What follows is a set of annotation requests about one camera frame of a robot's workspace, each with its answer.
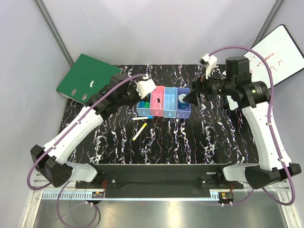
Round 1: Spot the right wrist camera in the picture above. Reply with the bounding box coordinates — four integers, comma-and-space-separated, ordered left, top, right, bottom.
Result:
199, 54, 218, 79

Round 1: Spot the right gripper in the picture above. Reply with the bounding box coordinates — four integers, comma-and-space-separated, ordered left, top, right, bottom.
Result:
182, 66, 235, 107

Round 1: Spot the white blue-capped marker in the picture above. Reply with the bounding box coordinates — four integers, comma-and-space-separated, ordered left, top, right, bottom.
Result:
131, 116, 153, 121

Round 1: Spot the green ring binder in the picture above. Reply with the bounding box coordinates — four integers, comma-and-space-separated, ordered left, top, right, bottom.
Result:
56, 54, 122, 104

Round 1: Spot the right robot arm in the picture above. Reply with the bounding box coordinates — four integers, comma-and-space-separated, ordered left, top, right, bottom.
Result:
184, 54, 302, 190

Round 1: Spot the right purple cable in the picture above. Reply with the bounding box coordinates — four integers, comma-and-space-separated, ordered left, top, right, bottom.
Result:
206, 46, 296, 207

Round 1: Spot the pink bin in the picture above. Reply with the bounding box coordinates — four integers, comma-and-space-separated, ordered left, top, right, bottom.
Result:
150, 86, 165, 116

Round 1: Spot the white whiteboard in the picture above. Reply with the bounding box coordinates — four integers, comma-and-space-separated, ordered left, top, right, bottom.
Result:
244, 24, 304, 87

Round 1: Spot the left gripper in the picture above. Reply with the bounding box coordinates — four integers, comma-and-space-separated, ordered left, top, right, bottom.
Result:
118, 80, 146, 109

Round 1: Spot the yellow-tipped white marker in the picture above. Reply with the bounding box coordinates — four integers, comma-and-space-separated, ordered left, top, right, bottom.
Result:
132, 123, 147, 141

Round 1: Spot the aluminium frame rail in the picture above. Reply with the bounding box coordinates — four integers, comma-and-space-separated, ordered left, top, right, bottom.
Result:
30, 152, 292, 207

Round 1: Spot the light blue bin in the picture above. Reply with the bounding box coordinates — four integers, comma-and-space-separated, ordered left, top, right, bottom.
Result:
163, 87, 178, 118
136, 97, 150, 116

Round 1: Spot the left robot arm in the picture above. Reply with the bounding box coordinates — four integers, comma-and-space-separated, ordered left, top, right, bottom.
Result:
27, 74, 155, 190

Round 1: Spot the purple cable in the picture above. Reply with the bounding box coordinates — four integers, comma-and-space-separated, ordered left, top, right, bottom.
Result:
206, 46, 296, 207
26, 74, 149, 226

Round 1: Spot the black marker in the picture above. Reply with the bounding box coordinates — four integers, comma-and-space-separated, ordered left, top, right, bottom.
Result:
145, 94, 151, 103

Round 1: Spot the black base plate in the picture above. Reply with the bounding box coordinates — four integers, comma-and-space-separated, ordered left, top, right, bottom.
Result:
76, 164, 243, 200

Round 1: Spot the green eraser cap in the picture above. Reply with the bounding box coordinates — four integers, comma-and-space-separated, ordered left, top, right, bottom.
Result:
144, 102, 150, 108

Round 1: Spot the blue cleaning gel jar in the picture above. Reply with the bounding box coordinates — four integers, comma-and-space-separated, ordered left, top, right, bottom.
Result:
178, 94, 189, 110

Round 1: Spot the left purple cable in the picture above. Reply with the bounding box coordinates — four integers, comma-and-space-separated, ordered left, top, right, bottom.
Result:
26, 74, 149, 226

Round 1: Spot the thin white pen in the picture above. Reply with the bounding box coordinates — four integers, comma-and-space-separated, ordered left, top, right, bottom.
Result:
157, 97, 162, 109

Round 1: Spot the purple bin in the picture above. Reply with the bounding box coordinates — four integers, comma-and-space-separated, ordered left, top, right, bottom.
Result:
176, 88, 191, 119

